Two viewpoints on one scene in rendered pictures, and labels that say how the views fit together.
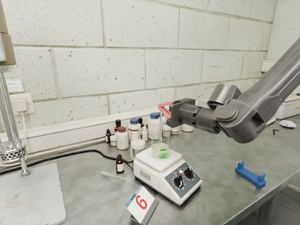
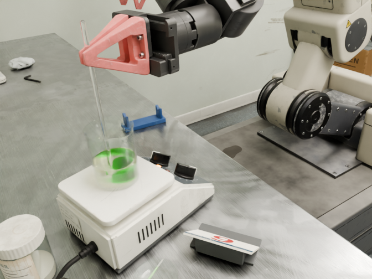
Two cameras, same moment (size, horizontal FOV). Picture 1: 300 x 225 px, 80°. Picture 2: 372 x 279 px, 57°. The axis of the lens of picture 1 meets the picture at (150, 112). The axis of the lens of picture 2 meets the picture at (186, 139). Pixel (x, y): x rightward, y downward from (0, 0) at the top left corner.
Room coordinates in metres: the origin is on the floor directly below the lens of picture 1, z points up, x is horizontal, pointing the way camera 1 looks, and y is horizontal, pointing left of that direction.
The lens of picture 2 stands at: (0.44, 0.35, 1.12)
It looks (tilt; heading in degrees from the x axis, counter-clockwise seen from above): 31 degrees down; 271
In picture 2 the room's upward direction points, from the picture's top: 4 degrees counter-clockwise
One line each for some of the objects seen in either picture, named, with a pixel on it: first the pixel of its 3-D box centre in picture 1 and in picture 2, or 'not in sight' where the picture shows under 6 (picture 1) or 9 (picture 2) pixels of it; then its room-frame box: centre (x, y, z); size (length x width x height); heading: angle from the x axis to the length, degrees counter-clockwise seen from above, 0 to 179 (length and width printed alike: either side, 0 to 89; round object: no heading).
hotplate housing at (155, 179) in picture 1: (164, 170); (135, 197); (0.52, -0.05, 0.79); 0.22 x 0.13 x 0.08; 46
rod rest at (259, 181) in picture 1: (250, 172); (143, 117); (0.54, -0.36, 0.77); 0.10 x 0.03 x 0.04; 25
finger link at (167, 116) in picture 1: (172, 108); (112, 47); (0.52, -0.07, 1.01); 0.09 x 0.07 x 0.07; 42
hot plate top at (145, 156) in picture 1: (158, 156); (116, 182); (0.54, -0.03, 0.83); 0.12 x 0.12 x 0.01; 46
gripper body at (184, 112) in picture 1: (189, 114); (162, 36); (0.46, -0.11, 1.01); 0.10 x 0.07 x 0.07; 132
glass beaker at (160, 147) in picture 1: (160, 145); (115, 155); (0.54, -0.03, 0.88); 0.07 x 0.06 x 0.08; 142
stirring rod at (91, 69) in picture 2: (160, 124); (98, 104); (0.54, -0.04, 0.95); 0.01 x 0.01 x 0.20
